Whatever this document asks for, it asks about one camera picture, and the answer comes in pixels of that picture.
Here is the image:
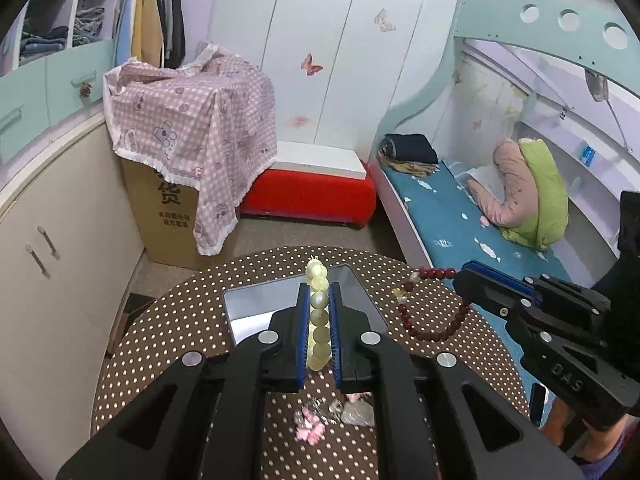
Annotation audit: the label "white board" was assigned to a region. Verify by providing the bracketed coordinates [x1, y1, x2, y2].
[262, 141, 368, 181]

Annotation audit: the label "pink and green quilt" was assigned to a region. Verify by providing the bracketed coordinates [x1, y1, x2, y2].
[467, 137, 570, 251]

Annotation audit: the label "light blue hanging shirt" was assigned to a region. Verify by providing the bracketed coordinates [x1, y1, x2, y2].
[114, 0, 142, 66]

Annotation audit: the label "yellow bead bracelet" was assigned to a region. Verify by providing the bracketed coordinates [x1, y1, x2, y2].
[306, 256, 332, 372]

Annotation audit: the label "pink checked cloth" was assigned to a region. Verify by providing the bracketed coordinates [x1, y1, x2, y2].
[103, 42, 278, 257]

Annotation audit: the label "tan garment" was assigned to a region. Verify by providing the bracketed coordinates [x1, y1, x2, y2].
[377, 147, 441, 179]

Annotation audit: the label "grey hanging cloth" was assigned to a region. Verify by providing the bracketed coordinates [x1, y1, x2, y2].
[585, 70, 609, 102]

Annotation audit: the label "black hanging jacket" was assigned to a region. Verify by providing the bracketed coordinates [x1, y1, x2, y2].
[167, 0, 187, 68]

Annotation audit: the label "white wardrobe doors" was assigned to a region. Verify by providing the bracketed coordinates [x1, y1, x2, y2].
[207, 0, 461, 161]

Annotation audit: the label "pink flower jewelry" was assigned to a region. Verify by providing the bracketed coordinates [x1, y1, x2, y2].
[295, 410, 326, 444]

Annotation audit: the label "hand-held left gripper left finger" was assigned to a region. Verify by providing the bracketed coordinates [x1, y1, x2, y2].
[56, 282, 311, 480]

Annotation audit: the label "folded blue jeans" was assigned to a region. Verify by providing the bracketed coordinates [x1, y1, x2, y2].
[20, 26, 68, 56]

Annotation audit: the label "red ottoman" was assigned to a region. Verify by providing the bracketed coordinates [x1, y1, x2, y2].
[239, 169, 377, 229]

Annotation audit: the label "folded striped clothes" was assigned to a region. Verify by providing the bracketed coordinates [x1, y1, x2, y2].
[74, 7, 106, 46]

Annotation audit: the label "folded dark clothes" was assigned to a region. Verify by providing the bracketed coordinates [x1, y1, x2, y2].
[384, 133, 440, 165]

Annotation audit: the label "teal bunk bed frame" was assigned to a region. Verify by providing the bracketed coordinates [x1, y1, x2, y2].
[372, 0, 640, 311]

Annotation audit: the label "tan hanging coat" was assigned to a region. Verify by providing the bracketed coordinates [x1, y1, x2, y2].
[132, 0, 165, 68]

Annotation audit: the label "cardboard box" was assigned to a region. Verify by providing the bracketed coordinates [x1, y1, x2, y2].
[121, 157, 208, 271]

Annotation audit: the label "blue bed sheet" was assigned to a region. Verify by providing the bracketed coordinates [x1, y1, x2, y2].
[382, 157, 601, 291]

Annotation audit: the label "silver chain jewelry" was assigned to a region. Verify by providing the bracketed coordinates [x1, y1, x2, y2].
[300, 396, 346, 422]

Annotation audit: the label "teal drawer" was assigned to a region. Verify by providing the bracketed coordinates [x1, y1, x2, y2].
[45, 40, 121, 126]
[0, 67, 51, 161]

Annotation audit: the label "cream cabinet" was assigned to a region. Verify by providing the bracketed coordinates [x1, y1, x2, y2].
[0, 110, 151, 461]

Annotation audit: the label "dark red bead bracelet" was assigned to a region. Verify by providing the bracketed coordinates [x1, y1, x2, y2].
[398, 266, 472, 343]

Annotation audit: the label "metal cabinet handle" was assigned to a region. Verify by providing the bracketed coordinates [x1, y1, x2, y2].
[37, 226, 59, 261]
[26, 245, 51, 279]

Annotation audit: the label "dark green hanging jacket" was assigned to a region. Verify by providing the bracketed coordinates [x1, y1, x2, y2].
[152, 0, 174, 68]

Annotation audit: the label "grey metal box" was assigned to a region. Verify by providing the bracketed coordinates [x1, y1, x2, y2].
[222, 264, 390, 347]

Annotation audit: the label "person's right hand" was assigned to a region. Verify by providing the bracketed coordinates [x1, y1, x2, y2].
[541, 400, 632, 462]

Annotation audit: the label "brown polka dot tablecloth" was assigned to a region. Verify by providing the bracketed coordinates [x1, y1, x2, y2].
[92, 246, 531, 480]

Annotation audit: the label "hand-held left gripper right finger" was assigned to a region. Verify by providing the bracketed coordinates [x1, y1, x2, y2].
[329, 281, 586, 480]

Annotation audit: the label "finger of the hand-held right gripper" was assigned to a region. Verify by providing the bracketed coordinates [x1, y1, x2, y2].
[461, 260, 540, 307]
[452, 269, 540, 332]

